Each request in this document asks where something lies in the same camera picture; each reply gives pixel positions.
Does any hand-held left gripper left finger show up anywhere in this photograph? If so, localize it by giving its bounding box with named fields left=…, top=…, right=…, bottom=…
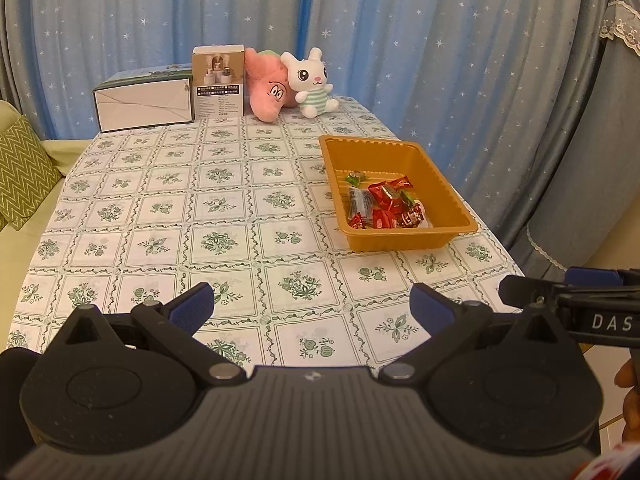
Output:
left=62, top=282, right=248, bottom=387

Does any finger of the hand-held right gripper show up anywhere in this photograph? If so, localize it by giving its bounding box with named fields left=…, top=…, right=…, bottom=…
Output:
left=564, top=266, right=640, bottom=295
left=498, top=274, right=568, bottom=312

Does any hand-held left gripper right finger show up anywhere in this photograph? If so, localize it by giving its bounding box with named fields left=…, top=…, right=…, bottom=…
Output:
left=377, top=282, right=569, bottom=387

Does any red and white candy packet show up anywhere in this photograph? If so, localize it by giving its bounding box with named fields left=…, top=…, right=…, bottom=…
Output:
left=397, top=205, right=425, bottom=227

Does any orange plastic tray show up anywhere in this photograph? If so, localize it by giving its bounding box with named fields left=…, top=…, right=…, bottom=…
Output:
left=318, top=134, right=479, bottom=253

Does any red snack packet round label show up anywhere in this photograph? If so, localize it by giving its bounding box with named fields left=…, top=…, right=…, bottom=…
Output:
left=367, top=182, right=402, bottom=209

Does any clear dark snack packet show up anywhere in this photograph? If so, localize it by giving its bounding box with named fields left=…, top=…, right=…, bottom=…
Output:
left=348, top=187, right=374, bottom=217

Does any person's right forearm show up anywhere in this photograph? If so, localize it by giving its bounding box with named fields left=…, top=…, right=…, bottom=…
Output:
left=575, top=439, right=640, bottom=480

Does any person's right hand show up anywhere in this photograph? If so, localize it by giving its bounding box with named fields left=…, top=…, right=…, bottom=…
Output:
left=614, top=359, right=640, bottom=427

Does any green floral tablecloth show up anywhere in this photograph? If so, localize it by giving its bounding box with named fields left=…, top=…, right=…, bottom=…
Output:
left=10, top=95, right=527, bottom=373

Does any grey lace-trimmed cover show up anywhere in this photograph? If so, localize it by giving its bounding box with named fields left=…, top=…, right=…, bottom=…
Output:
left=509, top=0, right=640, bottom=281

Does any pale green sofa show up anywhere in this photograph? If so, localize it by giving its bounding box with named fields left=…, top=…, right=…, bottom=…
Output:
left=0, top=100, right=91, bottom=361

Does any long white cardboard box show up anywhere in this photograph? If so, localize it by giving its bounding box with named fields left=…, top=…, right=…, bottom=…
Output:
left=92, top=64, right=196, bottom=134

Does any green zigzag cushion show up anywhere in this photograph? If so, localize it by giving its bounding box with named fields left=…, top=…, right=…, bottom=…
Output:
left=0, top=113, right=64, bottom=232

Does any brown product box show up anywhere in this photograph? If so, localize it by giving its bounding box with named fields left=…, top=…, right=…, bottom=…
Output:
left=192, top=45, right=247, bottom=120

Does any pink plush toy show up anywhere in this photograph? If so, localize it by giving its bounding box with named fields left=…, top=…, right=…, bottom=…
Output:
left=243, top=48, right=299, bottom=122

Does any white rabbit plush toy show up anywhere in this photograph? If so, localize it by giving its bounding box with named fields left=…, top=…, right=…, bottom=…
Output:
left=279, top=47, right=341, bottom=119

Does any blue star curtain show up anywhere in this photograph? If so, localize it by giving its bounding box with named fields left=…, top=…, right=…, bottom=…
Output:
left=0, top=0, right=616, bottom=261

